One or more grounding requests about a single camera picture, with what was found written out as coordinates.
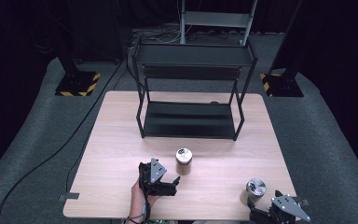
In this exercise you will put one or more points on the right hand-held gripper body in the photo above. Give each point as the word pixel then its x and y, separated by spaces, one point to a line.
pixel 287 208

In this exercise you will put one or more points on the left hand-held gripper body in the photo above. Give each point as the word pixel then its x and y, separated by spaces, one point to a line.
pixel 145 177

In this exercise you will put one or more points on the silver metal can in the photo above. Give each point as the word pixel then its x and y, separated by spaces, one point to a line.
pixel 256 188

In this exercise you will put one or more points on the brown jar with silver lid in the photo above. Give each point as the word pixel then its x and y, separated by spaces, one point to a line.
pixel 183 160

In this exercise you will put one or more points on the black metal shelf rack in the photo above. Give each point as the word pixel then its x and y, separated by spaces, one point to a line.
pixel 192 121

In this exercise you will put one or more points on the grey tape strip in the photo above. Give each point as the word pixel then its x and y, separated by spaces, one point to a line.
pixel 69 196
pixel 304 202

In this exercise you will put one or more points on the person's green clothing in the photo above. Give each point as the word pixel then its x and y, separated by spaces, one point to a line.
pixel 160 222

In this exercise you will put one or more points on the black stand with striped base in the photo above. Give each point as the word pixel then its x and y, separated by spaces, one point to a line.
pixel 281 85
pixel 77 83

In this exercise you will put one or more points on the grey metal stand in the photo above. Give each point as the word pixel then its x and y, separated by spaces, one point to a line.
pixel 216 19

